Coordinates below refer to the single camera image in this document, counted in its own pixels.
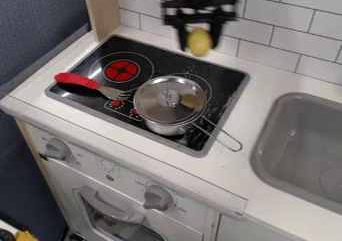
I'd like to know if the toy sink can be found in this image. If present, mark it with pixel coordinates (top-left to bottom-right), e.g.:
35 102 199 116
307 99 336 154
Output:
248 92 342 216

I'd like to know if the yellow toy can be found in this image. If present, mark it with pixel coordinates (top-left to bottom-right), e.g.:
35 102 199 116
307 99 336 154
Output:
185 27 216 58

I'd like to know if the silver pot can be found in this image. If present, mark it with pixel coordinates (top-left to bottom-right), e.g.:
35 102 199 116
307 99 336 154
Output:
132 75 245 153

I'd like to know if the red-handled fork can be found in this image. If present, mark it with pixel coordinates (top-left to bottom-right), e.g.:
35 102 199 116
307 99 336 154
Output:
53 72 134 101

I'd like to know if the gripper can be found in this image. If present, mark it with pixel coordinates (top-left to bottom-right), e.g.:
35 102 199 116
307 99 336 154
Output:
160 0 240 52

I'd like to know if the toy stove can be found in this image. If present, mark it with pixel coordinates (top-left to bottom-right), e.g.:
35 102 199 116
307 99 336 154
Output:
44 34 252 159

